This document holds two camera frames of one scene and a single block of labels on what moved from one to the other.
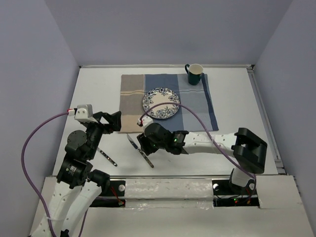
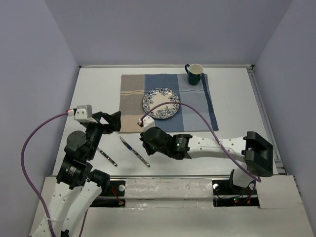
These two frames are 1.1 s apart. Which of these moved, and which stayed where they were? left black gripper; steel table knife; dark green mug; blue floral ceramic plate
Moved: steel table knife
Stayed: left black gripper; dark green mug; blue floral ceramic plate
